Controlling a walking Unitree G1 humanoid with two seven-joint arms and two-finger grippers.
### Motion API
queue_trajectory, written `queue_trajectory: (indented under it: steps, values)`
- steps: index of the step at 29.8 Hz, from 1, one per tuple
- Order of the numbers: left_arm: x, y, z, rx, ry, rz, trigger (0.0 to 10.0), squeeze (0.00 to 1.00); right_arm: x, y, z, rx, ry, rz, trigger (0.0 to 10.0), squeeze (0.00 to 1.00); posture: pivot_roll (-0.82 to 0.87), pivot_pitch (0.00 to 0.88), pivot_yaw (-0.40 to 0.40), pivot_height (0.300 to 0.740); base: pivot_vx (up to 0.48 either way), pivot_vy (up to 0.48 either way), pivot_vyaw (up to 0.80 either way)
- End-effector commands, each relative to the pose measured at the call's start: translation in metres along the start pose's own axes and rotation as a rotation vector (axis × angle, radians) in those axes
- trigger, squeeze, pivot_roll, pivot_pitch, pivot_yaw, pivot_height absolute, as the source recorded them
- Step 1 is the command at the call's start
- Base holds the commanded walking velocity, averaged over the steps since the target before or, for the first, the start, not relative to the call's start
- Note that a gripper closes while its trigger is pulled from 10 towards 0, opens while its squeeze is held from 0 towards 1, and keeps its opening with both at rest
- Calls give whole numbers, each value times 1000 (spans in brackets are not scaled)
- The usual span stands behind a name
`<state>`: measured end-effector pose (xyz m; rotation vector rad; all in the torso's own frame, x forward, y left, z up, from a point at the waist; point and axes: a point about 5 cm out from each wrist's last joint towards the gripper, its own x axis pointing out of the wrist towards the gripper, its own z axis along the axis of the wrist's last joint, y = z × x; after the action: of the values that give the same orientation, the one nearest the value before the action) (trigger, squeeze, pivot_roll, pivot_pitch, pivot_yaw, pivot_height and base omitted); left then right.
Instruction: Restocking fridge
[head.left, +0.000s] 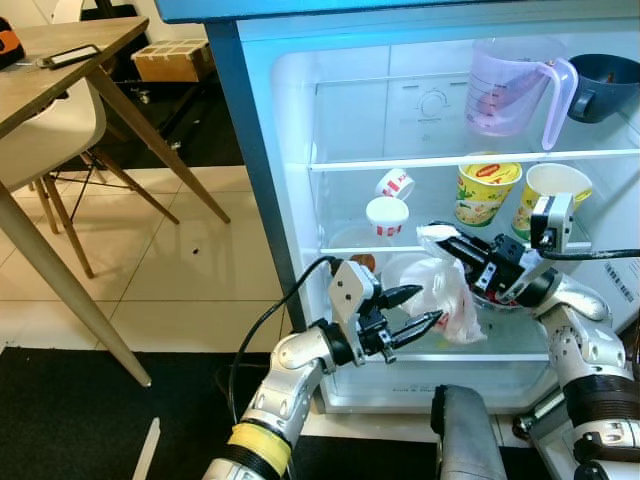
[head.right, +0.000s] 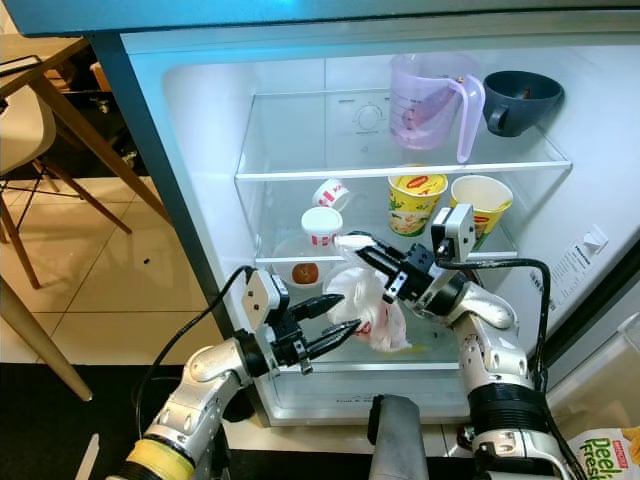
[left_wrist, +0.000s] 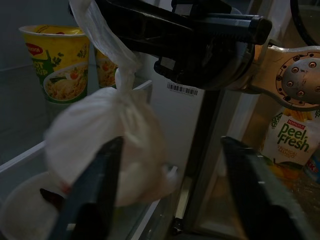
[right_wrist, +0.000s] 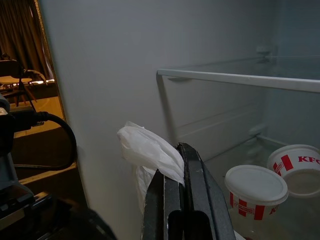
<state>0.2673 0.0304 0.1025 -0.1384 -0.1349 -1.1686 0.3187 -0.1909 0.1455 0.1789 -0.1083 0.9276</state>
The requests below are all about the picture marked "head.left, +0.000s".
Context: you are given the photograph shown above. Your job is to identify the black smartphone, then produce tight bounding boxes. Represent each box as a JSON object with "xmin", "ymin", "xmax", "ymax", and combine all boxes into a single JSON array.
[{"xmin": 38, "ymin": 44, "xmax": 103, "ymax": 71}]

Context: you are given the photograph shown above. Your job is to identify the white red yogurt cup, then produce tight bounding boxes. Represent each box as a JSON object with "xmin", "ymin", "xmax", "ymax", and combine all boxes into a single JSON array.
[
  {"xmin": 375, "ymin": 168, "xmax": 416, "ymax": 201},
  {"xmin": 365, "ymin": 197, "xmax": 411, "ymax": 241}
]

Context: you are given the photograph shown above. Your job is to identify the glass fridge shelf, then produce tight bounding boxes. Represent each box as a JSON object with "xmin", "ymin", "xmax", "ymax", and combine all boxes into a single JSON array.
[
  {"xmin": 318, "ymin": 215, "xmax": 601, "ymax": 257},
  {"xmin": 308, "ymin": 75, "xmax": 640, "ymax": 173}
]

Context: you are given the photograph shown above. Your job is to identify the white chair wooden legs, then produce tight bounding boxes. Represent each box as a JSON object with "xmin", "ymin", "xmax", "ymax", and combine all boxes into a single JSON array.
[{"xmin": 0, "ymin": 78, "xmax": 181, "ymax": 279}]

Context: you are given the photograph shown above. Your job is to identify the white stick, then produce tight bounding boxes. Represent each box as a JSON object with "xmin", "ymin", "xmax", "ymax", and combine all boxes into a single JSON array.
[{"xmin": 133, "ymin": 418, "xmax": 161, "ymax": 480}]

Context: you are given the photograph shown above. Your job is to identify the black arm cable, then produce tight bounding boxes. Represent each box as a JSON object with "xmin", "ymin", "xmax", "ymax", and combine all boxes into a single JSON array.
[
  {"xmin": 228, "ymin": 255, "xmax": 343, "ymax": 426},
  {"xmin": 540, "ymin": 245, "xmax": 640, "ymax": 263}
]

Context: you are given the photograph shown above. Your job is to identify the yellow lidded noodle cup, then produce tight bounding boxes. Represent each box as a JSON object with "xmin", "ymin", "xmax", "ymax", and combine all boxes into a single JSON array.
[{"xmin": 456, "ymin": 160, "xmax": 523, "ymax": 228}]

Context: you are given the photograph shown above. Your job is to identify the brown box white dividers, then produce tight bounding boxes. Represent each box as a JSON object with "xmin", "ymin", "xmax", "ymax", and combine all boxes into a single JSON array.
[{"xmin": 130, "ymin": 40, "xmax": 217, "ymax": 84}]

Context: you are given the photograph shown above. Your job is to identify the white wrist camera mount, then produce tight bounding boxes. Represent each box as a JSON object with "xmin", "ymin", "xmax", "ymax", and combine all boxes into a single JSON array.
[
  {"xmin": 528, "ymin": 192, "xmax": 576, "ymax": 253},
  {"xmin": 328, "ymin": 258, "xmax": 379, "ymax": 331}
]

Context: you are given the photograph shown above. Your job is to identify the dark floor mat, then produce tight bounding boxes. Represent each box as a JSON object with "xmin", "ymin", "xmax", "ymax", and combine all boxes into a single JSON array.
[{"xmin": 0, "ymin": 345, "xmax": 331, "ymax": 480}]

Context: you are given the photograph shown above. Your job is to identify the grey robot leg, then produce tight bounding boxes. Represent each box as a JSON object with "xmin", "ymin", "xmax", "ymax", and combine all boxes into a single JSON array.
[{"xmin": 432, "ymin": 385, "xmax": 511, "ymax": 480}]

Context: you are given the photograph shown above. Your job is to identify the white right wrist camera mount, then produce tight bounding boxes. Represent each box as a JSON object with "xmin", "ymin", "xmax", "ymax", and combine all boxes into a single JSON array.
[{"xmin": 528, "ymin": 192, "xmax": 576, "ymax": 253}]

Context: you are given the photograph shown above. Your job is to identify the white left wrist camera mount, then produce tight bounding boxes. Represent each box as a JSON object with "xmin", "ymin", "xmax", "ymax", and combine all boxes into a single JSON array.
[{"xmin": 328, "ymin": 258, "xmax": 379, "ymax": 331}]

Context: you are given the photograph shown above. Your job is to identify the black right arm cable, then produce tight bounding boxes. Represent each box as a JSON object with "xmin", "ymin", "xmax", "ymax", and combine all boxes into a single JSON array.
[{"xmin": 540, "ymin": 245, "xmax": 640, "ymax": 263}]

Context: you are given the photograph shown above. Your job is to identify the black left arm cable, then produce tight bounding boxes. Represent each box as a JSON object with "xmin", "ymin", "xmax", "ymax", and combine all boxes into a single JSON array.
[{"xmin": 228, "ymin": 255, "xmax": 343, "ymax": 426}]

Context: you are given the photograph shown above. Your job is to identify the yellow open noodle cup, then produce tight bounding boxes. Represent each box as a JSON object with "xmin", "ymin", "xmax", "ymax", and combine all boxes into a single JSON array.
[{"xmin": 512, "ymin": 163, "xmax": 594, "ymax": 241}]

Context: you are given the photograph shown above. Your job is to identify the purple plastic measuring jug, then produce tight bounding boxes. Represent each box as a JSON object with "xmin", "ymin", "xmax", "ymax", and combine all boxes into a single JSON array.
[{"xmin": 465, "ymin": 37, "xmax": 579, "ymax": 151}]

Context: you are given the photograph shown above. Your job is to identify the dark grey handled bowl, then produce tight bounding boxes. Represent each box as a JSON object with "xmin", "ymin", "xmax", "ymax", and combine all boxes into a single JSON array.
[{"xmin": 567, "ymin": 53, "xmax": 640, "ymax": 124}]

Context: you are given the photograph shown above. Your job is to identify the grey fridge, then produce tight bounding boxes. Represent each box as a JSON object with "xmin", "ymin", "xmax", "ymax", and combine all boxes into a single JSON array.
[{"xmin": 155, "ymin": 0, "xmax": 640, "ymax": 416}]

